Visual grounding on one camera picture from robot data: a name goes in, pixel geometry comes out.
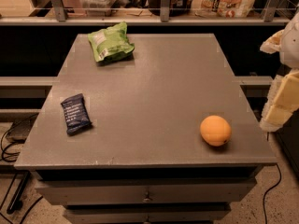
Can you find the round drawer knob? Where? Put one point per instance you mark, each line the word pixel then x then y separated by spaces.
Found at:
pixel 147 199

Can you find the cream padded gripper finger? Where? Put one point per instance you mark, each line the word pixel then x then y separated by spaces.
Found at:
pixel 272 44
pixel 282 101

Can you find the orange fruit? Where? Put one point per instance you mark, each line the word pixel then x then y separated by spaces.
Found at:
pixel 215 130

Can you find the black power adapter box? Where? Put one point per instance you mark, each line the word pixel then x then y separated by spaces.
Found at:
pixel 19 131

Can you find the printed snack bag on shelf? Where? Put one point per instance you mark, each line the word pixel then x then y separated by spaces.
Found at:
pixel 222 8

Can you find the clear plastic container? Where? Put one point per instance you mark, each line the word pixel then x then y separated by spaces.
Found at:
pixel 99 8

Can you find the dark blue snack bar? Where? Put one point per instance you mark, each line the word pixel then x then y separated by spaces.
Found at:
pixel 75 114

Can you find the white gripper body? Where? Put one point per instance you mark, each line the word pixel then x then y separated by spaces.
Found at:
pixel 291 48

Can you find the grey metal shelf rail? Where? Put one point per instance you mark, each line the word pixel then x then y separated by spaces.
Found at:
pixel 133 12

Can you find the grey drawer cabinet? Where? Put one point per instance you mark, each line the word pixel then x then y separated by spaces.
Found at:
pixel 145 136

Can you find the green rice chip bag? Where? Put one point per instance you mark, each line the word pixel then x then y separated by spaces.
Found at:
pixel 111 44

